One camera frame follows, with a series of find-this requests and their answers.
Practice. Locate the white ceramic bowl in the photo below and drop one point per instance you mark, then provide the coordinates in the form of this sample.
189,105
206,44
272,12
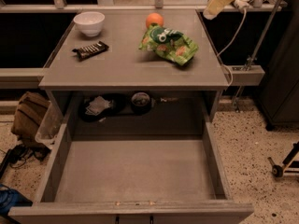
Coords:
90,23

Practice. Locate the orange fruit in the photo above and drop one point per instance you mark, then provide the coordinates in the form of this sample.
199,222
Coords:
154,18

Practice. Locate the metal tripod pole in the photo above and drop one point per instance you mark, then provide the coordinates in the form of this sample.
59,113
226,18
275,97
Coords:
245,69

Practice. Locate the dark chocolate bar wrapper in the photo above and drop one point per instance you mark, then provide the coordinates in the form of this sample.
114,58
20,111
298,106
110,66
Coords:
87,52

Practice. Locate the black wheeled stand leg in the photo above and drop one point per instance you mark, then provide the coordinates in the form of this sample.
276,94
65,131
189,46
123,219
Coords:
289,164

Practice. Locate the brown backpack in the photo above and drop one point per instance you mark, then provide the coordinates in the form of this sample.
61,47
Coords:
28,116

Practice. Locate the grey cabinet counter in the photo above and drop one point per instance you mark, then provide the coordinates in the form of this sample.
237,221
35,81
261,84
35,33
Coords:
125,68

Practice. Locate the black pan with papers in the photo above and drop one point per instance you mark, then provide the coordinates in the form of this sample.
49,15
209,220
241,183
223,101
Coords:
101,106

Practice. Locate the clear plastic bin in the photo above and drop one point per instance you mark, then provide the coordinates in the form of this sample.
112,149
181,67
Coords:
49,127

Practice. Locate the white power adapter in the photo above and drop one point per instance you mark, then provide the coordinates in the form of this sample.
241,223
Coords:
242,5

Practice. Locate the green rice chip bag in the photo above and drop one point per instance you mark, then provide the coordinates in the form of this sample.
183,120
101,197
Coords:
168,44

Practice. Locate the open grey top drawer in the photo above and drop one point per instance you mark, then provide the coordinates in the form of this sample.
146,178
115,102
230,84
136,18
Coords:
160,168

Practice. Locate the small black pot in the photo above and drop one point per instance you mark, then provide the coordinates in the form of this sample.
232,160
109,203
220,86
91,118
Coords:
141,103

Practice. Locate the blue bag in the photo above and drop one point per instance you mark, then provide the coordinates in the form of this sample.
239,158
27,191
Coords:
10,198

